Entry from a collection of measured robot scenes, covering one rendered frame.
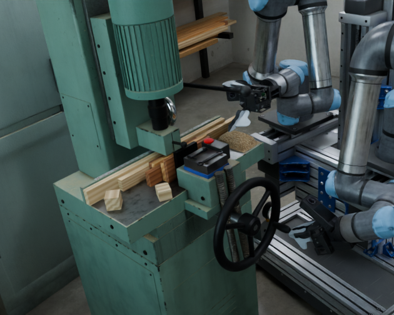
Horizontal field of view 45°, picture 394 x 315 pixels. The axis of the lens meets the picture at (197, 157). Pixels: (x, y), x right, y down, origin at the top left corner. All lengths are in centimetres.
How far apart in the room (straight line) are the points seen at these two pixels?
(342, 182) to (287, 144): 66
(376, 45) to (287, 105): 48
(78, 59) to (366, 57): 84
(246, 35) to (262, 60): 354
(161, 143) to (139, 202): 20
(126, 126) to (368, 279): 120
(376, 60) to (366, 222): 40
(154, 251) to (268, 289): 105
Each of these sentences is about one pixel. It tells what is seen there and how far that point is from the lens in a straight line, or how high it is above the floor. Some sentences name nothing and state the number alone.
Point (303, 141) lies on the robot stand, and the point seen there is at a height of 73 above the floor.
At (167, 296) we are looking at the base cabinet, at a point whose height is 58.
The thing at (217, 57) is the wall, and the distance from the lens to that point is 534.
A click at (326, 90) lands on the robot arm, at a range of 169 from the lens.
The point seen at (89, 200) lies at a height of 92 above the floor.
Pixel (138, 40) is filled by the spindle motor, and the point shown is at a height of 134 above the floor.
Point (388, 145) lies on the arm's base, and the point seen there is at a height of 88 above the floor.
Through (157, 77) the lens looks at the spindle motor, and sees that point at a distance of 137.
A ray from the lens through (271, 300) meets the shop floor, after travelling 232.
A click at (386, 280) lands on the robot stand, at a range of 215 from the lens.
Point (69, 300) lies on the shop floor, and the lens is 253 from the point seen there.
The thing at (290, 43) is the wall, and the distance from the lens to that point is 507.
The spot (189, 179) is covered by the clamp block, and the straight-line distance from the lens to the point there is 139.
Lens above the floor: 165
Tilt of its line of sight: 28 degrees down
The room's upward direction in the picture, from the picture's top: 7 degrees counter-clockwise
